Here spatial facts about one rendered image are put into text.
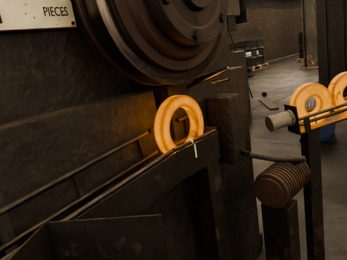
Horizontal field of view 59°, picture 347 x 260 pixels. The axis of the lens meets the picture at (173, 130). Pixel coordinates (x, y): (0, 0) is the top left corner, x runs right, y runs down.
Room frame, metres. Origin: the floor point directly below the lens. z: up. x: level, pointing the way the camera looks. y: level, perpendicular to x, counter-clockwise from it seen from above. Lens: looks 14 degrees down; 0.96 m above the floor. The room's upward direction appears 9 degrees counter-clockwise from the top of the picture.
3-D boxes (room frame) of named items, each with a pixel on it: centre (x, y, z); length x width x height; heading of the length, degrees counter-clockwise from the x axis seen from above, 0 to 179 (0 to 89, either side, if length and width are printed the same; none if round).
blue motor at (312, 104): (2.75, -1.33, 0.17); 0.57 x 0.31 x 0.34; 155
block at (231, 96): (1.05, -0.18, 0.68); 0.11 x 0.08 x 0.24; 45
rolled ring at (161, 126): (0.88, -0.02, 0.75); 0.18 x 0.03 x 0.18; 135
